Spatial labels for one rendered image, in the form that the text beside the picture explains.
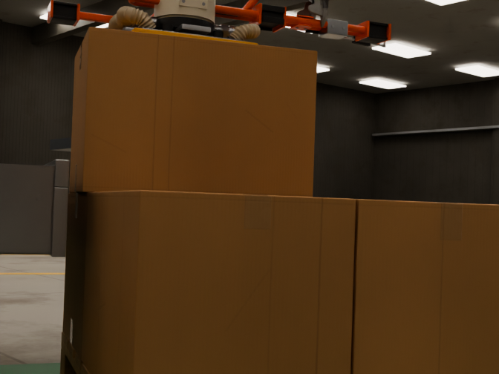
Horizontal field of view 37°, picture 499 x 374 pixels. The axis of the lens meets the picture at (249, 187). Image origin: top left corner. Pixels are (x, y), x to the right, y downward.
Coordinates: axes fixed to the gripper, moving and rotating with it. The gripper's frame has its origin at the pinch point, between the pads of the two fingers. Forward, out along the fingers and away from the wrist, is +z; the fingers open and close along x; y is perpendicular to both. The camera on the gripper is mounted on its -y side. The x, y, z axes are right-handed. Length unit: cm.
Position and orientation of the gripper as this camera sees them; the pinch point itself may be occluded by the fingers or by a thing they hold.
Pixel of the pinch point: (318, 27)
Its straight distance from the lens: 227.2
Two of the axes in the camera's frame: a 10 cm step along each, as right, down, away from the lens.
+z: -0.4, 10.0, -0.2
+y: -9.4, -0.4, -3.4
